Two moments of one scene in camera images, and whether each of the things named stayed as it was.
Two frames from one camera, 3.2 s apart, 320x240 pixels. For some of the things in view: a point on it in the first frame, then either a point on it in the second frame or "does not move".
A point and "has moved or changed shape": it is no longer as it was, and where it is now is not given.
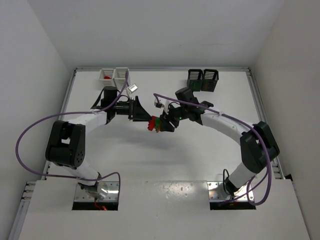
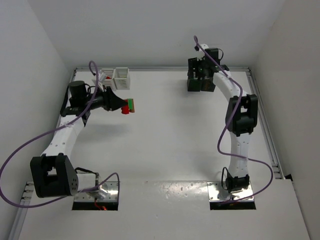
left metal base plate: (81, 195) does not move
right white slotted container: (119, 80) does not move
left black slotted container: (194, 79) does not move
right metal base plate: (215, 193) does not move
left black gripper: (131, 109) to (109, 98)
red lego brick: (151, 123) has moved or changed shape
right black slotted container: (210, 78) does not move
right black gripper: (169, 119) to (200, 81)
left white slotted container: (106, 76) does not move
